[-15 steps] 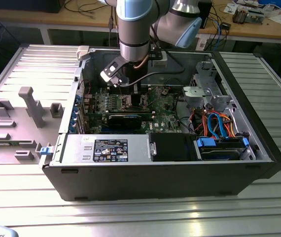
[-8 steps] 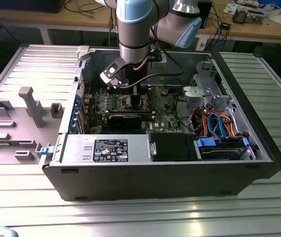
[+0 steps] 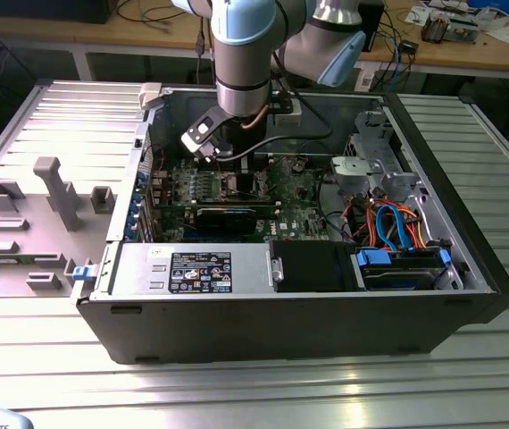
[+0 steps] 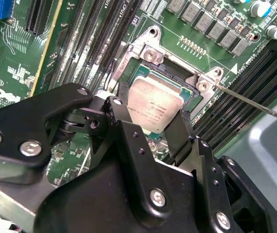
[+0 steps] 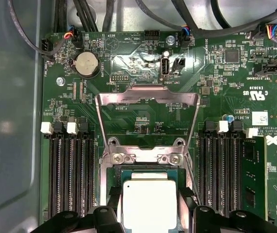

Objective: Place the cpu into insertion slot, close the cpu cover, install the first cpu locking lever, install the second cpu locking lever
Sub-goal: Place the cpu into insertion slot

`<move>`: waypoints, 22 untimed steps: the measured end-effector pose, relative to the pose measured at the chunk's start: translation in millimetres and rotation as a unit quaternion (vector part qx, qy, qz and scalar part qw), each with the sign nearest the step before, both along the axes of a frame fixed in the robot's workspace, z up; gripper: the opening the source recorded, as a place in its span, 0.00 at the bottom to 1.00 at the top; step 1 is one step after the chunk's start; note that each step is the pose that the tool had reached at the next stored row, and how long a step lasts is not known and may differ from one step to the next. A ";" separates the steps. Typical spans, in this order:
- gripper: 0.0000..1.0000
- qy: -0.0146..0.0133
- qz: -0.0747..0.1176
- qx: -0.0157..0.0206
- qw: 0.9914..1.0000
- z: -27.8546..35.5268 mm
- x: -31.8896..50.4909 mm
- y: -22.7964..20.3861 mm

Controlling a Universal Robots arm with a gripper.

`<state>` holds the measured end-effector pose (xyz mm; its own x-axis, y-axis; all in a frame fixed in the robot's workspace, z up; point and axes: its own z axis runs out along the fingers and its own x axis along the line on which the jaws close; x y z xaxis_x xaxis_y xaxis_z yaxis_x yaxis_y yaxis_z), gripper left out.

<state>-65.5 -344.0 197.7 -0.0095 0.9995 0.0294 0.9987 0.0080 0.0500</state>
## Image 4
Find silver CPU plate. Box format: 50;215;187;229
125;63;194;135

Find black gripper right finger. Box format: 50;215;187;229
164;109;242;233

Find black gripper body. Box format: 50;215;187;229
33;155;274;233

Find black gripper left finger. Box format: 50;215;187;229
0;82;177;220

